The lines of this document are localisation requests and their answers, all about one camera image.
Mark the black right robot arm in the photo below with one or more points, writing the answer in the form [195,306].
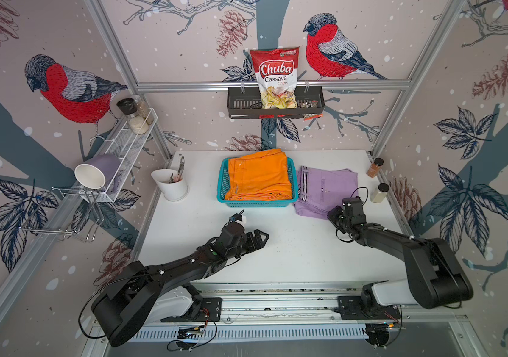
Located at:
[434,275]

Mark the white wire wall shelf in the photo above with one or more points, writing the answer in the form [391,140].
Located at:
[126,144]

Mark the metal wire mug holder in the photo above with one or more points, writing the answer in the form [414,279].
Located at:
[64,213]

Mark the white utensil cup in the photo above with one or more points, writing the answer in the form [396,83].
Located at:
[172,188]

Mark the teal plastic basket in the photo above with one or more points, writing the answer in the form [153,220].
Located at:
[224,186]

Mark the red cassava chips bag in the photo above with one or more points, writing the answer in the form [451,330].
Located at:
[276,75]

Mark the purple pants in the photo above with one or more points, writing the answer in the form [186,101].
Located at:
[322,190]

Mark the white bottle black cap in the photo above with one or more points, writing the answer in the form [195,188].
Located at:
[380,193]

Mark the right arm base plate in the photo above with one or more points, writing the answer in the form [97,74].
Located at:
[354,307]

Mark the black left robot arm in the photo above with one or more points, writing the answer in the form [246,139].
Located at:
[123,305]

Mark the black lidded jar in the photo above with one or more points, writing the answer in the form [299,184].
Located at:
[128,107]

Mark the lilac mug on rack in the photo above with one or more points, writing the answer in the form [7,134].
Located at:
[98,171]

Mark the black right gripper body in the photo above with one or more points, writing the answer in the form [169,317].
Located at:
[336,217]

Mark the orange pants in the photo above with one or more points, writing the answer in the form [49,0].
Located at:
[262,176]

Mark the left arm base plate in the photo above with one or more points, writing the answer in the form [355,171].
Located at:
[201,310]

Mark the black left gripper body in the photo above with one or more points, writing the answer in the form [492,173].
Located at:
[239,250]

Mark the black wire wall basket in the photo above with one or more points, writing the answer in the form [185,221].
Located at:
[247,104]

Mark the brown spice bottle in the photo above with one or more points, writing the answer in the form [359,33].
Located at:
[375,167]

